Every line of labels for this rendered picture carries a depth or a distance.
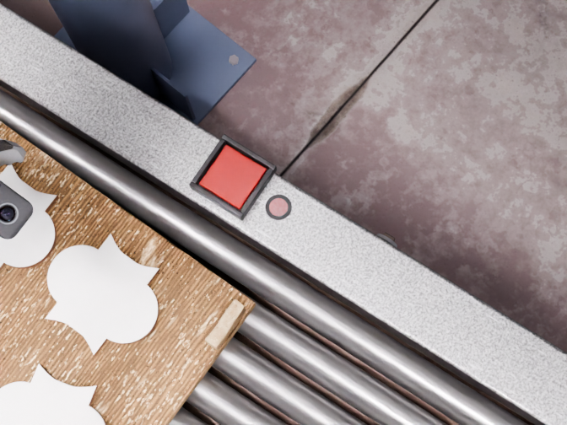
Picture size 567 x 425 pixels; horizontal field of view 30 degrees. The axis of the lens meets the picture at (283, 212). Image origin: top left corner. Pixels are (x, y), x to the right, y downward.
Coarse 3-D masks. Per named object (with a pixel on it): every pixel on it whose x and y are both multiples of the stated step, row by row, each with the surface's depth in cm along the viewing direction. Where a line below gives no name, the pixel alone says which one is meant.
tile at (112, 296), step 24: (72, 264) 123; (96, 264) 123; (120, 264) 123; (72, 288) 122; (96, 288) 122; (120, 288) 122; (144, 288) 122; (72, 312) 122; (96, 312) 121; (120, 312) 121; (144, 312) 121; (96, 336) 121; (120, 336) 121; (144, 336) 121
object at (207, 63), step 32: (64, 0) 179; (96, 0) 180; (128, 0) 187; (160, 0) 218; (64, 32) 233; (96, 32) 191; (128, 32) 196; (160, 32) 215; (192, 32) 231; (128, 64) 207; (160, 64) 218; (192, 64) 229; (224, 64) 229; (160, 96) 228; (192, 96) 228
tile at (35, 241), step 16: (0, 176) 126; (16, 176) 126; (32, 192) 125; (48, 208) 125; (32, 224) 124; (48, 224) 124; (0, 240) 124; (16, 240) 124; (32, 240) 124; (48, 240) 124; (0, 256) 124; (16, 256) 124; (32, 256) 123
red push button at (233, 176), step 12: (228, 156) 127; (240, 156) 127; (216, 168) 127; (228, 168) 127; (240, 168) 127; (252, 168) 127; (264, 168) 127; (204, 180) 127; (216, 180) 127; (228, 180) 126; (240, 180) 126; (252, 180) 126; (216, 192) 126; (228, 192) 126; (240, 192) 126; (240, 204) 126
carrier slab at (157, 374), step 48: (48, 192) 126; (96, 192) 126; (96, 240) 125; (144, 240) 124; (0, 288) 124; (48, 288) 123; (192, 288) 123; (0, 336) 122; (48, 336) 122; (192, 336) 121; (0, 384) 121; (96, 384) 120; (144, 384) 120; (192, 384) 120
